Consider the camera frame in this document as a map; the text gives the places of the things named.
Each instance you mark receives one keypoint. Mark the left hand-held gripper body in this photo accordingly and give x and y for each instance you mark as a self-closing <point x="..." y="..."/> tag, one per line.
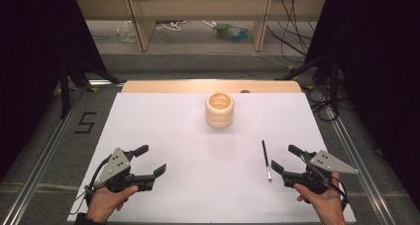
<point x="115" y="165"/>

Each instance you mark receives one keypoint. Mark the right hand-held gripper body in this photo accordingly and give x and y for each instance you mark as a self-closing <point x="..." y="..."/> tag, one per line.
<point x="332" y="164"/>

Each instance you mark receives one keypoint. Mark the black pen with silver end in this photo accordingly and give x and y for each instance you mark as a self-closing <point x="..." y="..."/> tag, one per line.
<point x="266" y="159"/>

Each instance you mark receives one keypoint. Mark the person's left hand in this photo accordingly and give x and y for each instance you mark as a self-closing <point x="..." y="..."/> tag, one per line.
<point x="105" y="203"/>

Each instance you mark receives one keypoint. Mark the person's right hand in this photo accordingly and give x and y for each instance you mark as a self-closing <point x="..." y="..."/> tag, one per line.
<point x="325" y="203"/>

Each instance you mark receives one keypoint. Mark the white table mat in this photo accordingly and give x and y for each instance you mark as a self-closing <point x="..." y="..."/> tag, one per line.
<point x="198" y="172"/>

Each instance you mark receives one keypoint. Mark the dark round table grommet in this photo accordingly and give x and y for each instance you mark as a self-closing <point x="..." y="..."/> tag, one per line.
<point x="245" y="91"/>

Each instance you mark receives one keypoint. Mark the ribbed wooden pen holder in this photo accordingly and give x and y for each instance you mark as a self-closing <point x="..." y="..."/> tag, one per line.
<point x="219" y="114"/>

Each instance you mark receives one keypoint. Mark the black metal stand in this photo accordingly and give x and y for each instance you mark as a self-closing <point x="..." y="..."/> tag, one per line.
<point x="66" y="86"/>
<point x="333" y="79"/>

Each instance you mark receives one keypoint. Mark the black curtain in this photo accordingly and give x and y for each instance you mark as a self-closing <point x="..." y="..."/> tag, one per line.
<point x="379" y="69"/>
<point x="33" y="69"/>

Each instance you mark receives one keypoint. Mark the clear plastic bag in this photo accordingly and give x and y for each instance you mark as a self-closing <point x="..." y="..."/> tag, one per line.
<point x="127" y="32"/>

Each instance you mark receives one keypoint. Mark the colourful plastic bag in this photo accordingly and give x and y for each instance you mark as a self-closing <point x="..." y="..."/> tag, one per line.
<point x="232" y="32"/>

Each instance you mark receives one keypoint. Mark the beige wooden shelf unit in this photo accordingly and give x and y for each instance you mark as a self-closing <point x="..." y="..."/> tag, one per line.
<point x="198" y="7"/>

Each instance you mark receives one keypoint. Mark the aluminium floor rail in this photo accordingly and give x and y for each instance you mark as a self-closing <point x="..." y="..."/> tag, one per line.
<point x="39" y="172"/>
<point x="360" y="165"/>

